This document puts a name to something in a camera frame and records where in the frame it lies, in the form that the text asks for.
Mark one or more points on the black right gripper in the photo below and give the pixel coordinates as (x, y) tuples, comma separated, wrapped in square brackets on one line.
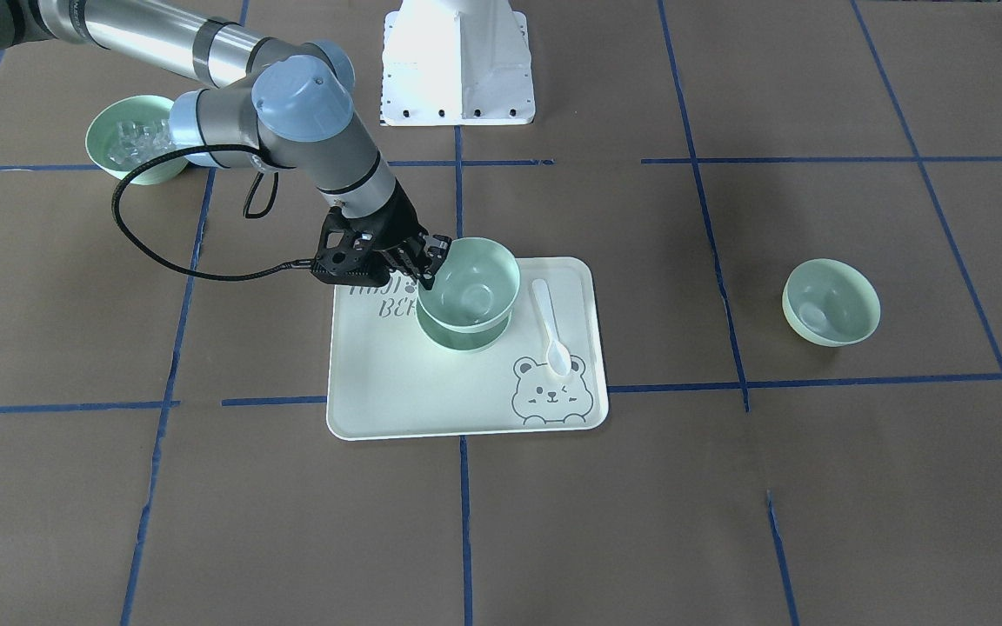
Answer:
[(397, 221)]

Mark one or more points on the pale green serving tray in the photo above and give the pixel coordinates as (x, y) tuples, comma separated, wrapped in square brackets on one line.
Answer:
[(388, 379)]

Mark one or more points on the white plastic spoon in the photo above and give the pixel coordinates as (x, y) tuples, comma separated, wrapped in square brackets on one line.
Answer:
[(556, 354)]

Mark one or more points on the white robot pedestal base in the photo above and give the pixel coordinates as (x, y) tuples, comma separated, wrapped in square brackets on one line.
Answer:
[(456, 63)]

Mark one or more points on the green bowl on tray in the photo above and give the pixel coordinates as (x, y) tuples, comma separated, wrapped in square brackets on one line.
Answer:
[(457, 341)]

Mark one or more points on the green bowl with ice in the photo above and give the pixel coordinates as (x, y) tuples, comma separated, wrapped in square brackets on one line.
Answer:
[(130, 132)]

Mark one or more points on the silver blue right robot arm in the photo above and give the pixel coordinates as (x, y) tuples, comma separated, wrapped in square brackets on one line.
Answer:
[(266, 104)]

